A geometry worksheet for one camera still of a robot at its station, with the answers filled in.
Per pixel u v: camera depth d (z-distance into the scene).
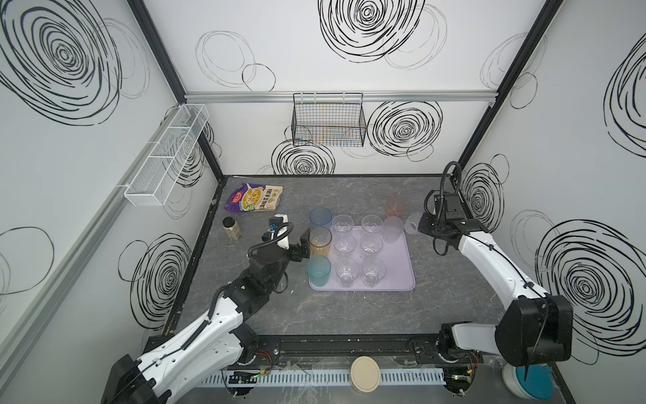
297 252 0.67
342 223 0.99
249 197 1.10
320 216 0.89
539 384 0.63
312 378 0.64
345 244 0.91
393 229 0.96
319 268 0.84
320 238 0.89
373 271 0.89
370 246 0.93
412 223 0.86
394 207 1.04
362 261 0.86
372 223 0.99
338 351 0.75
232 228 0.93
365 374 0.65
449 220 0.64
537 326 0.40
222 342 0.60
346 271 0.87
